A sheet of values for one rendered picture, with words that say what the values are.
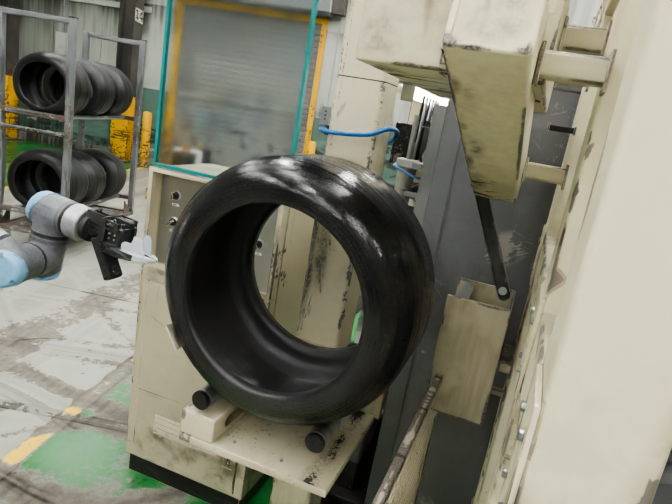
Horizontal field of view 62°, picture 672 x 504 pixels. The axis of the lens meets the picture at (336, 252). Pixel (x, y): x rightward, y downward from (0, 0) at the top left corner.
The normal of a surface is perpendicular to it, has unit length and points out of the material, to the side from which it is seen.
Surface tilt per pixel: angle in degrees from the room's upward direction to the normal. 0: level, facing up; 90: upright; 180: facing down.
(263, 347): 43
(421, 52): 90
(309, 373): 35
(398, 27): 90
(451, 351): 90
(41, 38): 90
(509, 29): 72
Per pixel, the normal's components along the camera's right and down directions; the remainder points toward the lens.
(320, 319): -0.35, 0.17
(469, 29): -0.28, -0.13
